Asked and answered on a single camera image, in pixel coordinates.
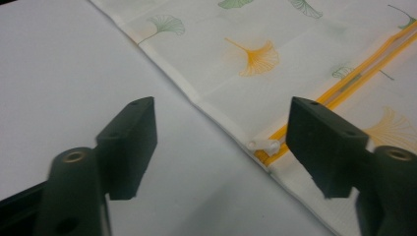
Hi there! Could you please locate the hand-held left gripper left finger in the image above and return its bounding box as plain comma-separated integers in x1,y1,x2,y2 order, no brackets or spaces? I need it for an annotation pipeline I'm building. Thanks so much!
33,95,158,236

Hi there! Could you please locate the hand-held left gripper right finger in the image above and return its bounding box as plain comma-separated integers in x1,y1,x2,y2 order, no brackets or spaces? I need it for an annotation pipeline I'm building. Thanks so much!
285,95,417,236

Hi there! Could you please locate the white leaf-print zipper bag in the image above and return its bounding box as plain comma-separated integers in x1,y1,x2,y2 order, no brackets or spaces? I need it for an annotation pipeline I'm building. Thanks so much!
89,0,417,236

